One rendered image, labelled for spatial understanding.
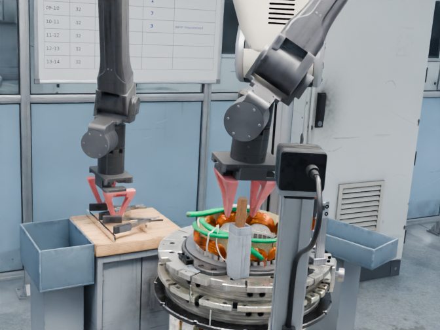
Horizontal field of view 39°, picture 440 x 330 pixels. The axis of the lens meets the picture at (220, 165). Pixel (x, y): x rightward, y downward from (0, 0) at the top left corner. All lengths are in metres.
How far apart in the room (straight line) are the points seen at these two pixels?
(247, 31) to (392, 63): 2.16
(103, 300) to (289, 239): 0.75
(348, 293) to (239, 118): 0.68
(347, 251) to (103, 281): 0.51
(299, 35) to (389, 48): 2.66
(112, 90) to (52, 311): 0.46
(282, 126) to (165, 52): 1.90
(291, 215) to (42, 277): 0.73
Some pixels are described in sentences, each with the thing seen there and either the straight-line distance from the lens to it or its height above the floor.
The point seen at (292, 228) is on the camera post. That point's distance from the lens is 0.61.
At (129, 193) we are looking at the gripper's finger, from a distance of 1.32.
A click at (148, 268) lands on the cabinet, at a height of 1.00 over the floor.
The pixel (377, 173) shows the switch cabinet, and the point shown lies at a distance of 3.69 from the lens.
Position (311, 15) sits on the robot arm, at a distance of 0.94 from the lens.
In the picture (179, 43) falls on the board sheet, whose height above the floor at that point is 1.35.
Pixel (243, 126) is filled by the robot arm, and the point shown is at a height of 1.37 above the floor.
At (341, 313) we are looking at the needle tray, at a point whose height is 0.88.
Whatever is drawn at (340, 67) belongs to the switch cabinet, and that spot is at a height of 1.28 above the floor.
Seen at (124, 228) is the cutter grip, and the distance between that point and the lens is 1.27.
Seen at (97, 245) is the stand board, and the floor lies 1.06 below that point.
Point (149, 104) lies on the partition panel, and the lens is 3.44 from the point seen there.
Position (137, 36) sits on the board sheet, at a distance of 3.34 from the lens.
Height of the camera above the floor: 1.52
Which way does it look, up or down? 14 degrees down
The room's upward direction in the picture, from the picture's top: 3 degrees clockwise
